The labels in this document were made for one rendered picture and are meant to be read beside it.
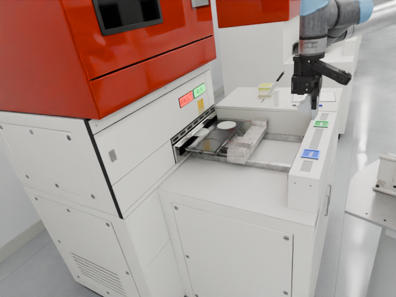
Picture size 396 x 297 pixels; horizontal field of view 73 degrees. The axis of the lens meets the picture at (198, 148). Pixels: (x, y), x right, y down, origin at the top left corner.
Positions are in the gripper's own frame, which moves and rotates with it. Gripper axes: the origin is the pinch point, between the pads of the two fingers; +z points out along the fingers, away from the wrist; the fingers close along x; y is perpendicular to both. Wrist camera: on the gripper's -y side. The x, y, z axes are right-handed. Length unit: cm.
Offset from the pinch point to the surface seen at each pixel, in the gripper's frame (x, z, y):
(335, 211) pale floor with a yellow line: -86, 111, -7
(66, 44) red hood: 40, -33, 57
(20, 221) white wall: 25, 92, 207
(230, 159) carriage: -3.5, 23.9, 34.0
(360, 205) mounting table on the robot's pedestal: 5.4, 28.7, -16.2
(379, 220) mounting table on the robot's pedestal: 10.5, 28.7, -21.4
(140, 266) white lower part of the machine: 40, 55, 59
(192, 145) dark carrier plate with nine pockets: -6, 21, 54
